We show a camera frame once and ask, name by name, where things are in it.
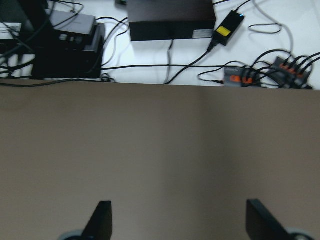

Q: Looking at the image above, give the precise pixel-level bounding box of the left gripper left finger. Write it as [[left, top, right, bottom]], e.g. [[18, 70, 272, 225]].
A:
[[81, 200, 112, 240]]

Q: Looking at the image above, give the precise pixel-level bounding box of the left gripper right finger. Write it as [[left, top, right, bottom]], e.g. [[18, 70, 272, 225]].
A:
[[246, 199, 290, 240]]

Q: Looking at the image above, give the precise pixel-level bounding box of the power strip with red switches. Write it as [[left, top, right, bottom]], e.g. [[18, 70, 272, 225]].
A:
[[267, 56, 313, 90]]

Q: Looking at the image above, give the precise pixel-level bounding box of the black monitor stand base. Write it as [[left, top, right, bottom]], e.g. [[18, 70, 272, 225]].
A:
[[31, 23, 106, 79]]

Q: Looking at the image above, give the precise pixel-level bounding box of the black power adapter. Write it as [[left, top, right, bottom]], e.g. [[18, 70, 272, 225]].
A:
[[212, 10, 245, 46]]

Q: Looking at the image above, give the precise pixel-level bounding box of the grey docking box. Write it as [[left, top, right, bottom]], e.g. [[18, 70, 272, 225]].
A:
[[50, 10, 96, 35]]

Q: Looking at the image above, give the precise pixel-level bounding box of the black equipment box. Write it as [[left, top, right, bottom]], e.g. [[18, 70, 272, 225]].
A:
[[126, 0, 217, 42]]

